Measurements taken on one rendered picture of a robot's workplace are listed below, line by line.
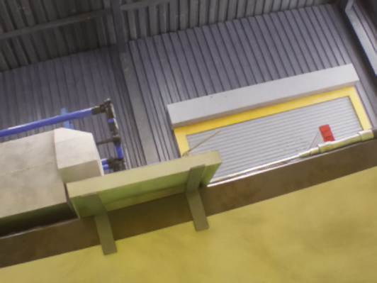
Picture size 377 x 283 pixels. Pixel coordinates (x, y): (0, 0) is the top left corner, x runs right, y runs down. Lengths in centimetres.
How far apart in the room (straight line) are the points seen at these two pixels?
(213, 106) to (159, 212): 1106
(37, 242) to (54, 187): 13
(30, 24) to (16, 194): 1168
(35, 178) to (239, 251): 50
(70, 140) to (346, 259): 70
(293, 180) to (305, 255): 18
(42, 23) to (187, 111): 458
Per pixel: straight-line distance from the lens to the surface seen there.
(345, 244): 109
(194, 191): 102
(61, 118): 181
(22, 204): 107
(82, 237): 102
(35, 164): 110
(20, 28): 1274
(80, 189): 85
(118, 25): 1221
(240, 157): 1208
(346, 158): 114
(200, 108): 1196
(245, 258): 102
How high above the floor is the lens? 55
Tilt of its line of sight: 19 degrees up
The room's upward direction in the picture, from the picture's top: 17 degrees counter-clockwise
